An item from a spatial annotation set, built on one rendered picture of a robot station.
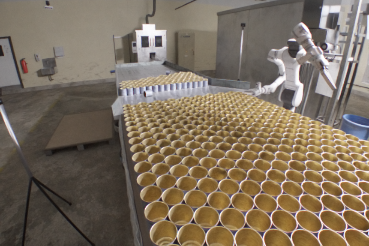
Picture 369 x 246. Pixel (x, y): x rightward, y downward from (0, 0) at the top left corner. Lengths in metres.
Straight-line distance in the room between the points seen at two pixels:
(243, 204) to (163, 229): 0.26
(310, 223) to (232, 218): 0.22
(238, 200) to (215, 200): 0.07
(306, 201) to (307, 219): 0.07
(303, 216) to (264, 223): 0.12
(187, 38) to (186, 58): 0.85
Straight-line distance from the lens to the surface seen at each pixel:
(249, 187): 0.67
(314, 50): 1.15
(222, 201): 0.61
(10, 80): 8.88
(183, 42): 7.98
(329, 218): 0.68
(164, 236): 0.58
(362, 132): 3.41
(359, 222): 0.72
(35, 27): 8.33
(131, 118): 1.14
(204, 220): 0.60
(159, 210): 0.59
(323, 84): 3.38
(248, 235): 0.55
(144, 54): 6.46
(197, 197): 0.61
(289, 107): 2.07
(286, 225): 0.62
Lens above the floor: 1.65
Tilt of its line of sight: 22 degrees down
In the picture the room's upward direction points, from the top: straight up
